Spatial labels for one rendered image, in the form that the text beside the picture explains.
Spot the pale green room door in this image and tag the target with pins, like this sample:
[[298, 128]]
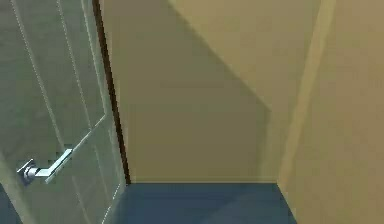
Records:
[[60, 83]]

